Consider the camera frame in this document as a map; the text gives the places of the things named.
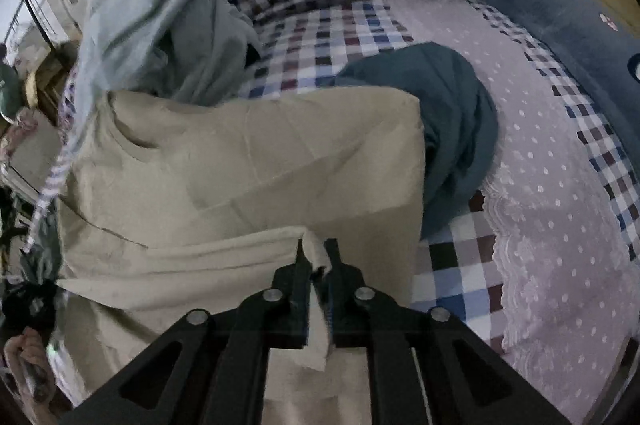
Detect beige t-shirt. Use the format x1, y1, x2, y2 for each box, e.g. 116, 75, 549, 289
54, 87, 425, 405

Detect checkered plaid bed sheet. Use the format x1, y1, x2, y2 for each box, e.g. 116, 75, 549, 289
243, 0, 639, 424

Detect teal crumpled garment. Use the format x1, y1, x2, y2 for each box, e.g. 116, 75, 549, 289
333, 42, 499, 239

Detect light blue denim jacket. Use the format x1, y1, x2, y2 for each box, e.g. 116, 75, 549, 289
26, 0, 262, 251

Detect dark blue cartoon pillow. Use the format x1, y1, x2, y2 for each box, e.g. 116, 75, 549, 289
483, 0, 639, 160

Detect black metal rack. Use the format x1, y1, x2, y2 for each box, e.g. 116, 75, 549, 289
3, 0, 61, 55

